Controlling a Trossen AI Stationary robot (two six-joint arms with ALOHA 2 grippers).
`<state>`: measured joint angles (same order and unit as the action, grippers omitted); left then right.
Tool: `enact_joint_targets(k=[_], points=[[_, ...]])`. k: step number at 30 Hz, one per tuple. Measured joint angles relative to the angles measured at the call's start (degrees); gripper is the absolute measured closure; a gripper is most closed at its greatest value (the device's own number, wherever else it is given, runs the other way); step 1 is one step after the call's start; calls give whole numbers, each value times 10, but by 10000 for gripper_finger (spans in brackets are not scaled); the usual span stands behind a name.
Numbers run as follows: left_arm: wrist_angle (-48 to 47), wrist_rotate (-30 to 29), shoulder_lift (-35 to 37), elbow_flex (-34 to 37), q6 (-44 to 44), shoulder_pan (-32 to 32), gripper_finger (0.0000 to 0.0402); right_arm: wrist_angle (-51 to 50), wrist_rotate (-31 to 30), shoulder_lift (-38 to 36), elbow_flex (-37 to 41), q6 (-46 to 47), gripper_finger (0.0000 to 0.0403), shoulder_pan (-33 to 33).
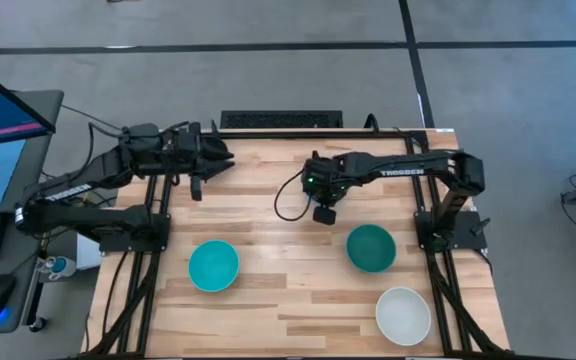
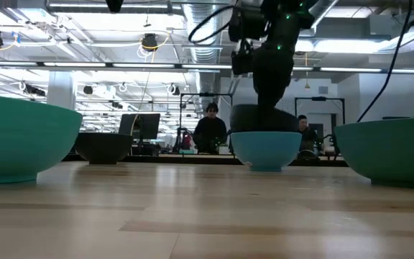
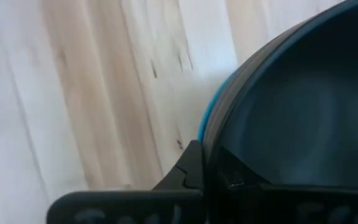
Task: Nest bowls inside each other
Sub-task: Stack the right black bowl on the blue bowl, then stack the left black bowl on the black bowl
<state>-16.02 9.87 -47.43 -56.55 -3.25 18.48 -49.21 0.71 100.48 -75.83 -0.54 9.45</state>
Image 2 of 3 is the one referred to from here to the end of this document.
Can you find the black bowl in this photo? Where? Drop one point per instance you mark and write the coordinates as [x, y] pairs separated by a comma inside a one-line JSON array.
[[102, 147], [246, 118]]

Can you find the person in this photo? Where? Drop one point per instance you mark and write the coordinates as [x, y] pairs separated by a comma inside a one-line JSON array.
[[305, 135], [210, 131]]

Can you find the large teal green bowl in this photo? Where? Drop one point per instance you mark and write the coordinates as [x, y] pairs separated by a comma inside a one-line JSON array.
[[13, 144], [394, 151]]

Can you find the silver ventilation duct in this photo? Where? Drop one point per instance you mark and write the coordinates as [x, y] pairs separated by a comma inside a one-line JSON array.
[[323, 7], [201, 36]]

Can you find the light blue bowl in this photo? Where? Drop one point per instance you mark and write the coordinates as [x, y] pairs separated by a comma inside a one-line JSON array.
[[264, 151]]

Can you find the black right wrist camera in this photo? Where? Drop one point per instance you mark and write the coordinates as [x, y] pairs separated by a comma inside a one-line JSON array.
[[242, 63]]

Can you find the white building column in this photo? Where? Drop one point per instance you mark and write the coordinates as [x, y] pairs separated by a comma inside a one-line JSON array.
[[62, 90]]

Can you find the black computer monitor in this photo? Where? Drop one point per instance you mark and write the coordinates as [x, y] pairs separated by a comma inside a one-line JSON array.
[[140, 126]]

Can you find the long ceiling light strip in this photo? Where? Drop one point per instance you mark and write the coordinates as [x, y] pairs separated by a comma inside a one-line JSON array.
[[77, 64]]

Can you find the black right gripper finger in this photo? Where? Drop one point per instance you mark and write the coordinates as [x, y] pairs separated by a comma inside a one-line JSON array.
[[269, 98]]

